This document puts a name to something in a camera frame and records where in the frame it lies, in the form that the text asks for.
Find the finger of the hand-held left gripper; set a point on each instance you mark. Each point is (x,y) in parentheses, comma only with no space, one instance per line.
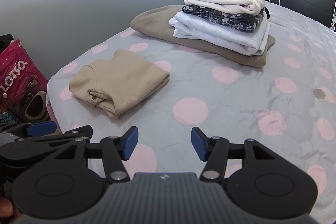
(42,128)
(78,131)

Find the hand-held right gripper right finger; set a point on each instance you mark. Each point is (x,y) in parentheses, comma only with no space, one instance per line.
(198,144)

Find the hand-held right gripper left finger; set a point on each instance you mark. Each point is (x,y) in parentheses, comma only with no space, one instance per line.
(131,143)

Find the beige shirt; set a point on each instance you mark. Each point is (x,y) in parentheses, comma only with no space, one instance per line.
(123,82)

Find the stack of folded clothes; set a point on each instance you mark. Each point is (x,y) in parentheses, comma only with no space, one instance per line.
(223,35)

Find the person's left hand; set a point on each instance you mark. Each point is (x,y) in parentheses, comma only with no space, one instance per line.
(5,209)

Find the grey pink-dotted bed sheet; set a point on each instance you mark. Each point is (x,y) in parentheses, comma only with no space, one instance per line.
(223,98)

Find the red printed plastic bag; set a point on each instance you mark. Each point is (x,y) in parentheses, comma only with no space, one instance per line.
(18,77)

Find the black bag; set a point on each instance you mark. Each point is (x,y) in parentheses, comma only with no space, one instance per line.
(5,41)

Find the tan folded garment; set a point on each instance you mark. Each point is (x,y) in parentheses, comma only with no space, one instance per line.
(157,22)

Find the dark floral folded garment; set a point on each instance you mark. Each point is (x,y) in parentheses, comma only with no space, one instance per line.
(223,17)

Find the small grey square patch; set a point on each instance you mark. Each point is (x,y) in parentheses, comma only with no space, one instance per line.
(319,94)

